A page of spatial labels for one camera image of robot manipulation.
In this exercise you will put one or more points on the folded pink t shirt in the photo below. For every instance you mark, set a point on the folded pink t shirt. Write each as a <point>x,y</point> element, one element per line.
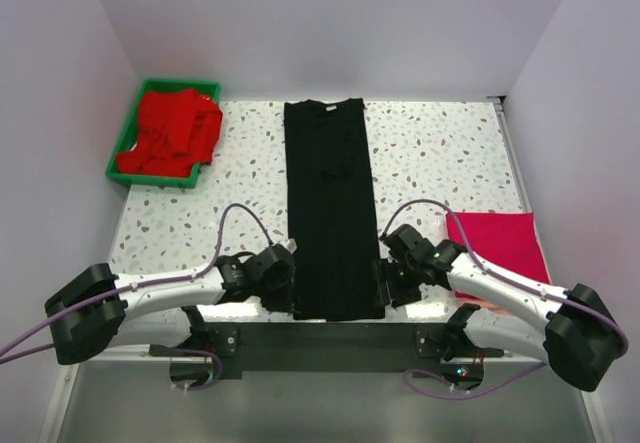
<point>492,307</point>

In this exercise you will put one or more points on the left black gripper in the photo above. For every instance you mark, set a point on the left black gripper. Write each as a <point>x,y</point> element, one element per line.
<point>278,298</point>

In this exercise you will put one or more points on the folded magenta t shirt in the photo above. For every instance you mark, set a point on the folded magenta t shirt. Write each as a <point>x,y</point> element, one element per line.
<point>507,239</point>

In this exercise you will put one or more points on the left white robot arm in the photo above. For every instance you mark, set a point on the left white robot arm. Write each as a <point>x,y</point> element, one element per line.
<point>99,309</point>

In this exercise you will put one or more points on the red t shirt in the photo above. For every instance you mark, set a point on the red t shirt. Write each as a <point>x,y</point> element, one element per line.
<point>175,132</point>

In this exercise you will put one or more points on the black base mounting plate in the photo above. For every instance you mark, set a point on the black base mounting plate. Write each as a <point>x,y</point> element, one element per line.
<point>307,347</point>

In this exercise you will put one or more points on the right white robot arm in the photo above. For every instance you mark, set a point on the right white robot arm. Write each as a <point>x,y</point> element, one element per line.
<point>569,330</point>

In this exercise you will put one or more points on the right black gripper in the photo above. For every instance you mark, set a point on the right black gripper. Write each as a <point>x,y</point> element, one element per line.
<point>392,288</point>

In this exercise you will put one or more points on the green plastic tray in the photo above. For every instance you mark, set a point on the green plastic tray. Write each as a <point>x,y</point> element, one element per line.
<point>129,132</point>

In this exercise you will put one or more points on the black t shirt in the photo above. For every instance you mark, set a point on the black t shirt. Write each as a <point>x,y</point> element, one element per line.
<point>331,210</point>

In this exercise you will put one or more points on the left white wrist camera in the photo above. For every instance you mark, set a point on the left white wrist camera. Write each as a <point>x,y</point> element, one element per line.
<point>289,244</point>

